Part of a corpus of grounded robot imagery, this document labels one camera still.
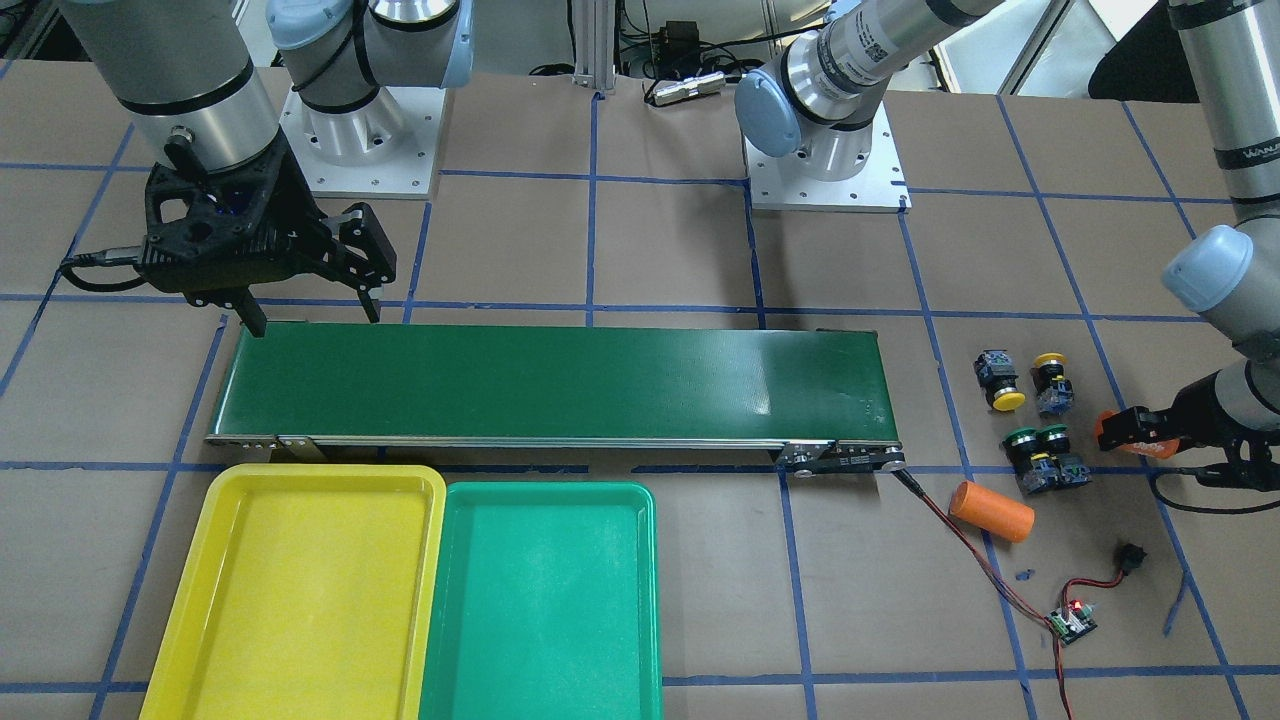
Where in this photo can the green conveyor belt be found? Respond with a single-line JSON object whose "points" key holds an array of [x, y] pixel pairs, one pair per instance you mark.
{"points": [[816, 400]]}

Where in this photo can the green push button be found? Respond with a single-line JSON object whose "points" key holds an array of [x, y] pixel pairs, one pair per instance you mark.
{"points": [[1036, 470], [1060, 467]]}

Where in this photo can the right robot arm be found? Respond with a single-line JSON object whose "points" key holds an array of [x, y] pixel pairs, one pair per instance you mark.
{"points": [[183, 68]]}

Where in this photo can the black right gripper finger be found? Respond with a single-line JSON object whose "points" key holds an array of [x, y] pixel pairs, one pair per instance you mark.
{"points": [[360, 256], [249, 310]]}

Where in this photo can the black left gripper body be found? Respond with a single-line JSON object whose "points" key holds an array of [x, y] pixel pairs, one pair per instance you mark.
{"points": [[1192, 418]]}

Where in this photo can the green plastic tray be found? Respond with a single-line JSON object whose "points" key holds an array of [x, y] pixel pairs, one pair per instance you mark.
{"points": [[546, 604]]}

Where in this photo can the black rocker switch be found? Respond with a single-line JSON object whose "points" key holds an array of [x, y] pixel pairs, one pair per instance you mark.
{"points": [[1128, 558]]}

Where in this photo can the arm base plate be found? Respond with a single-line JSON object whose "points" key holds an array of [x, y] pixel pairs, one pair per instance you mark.
{"points": [[836, 170], [389, 149]]}

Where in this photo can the motor controller circuit board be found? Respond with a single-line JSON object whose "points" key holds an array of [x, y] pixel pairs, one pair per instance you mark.
{"points": [[1072, 621]]}

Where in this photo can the silver metal connector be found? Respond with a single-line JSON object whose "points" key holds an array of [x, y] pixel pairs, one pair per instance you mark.
{"points": [[667, 93]]}

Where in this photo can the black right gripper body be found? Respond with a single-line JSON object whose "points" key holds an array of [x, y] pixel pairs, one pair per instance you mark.
{"points": [[293, 199]]}

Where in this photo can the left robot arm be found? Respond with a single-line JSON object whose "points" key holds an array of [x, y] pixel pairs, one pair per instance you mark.
{"points": [[831, 80]]}

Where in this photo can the yellow button lying sideways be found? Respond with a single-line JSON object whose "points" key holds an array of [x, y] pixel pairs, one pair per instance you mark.
{"points": [[996, 374]]}

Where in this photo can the yellow plastic tray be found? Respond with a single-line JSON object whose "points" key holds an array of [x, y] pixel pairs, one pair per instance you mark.
{"points": [[306, 594]]}

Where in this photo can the aluminium frame post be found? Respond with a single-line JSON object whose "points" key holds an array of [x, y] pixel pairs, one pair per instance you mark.
{"points": [[594, 33]]}

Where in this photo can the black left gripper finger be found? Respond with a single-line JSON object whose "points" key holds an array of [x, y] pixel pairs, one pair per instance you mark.
{"points": [[1135, 422]]}

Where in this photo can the plain orange cylinder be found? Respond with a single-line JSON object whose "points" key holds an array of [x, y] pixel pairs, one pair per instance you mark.
{"points": [[1000, 515]]}

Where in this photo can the yellow mushroom push button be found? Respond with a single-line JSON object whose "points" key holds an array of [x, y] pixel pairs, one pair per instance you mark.
{"points": [[1054, 392]]}

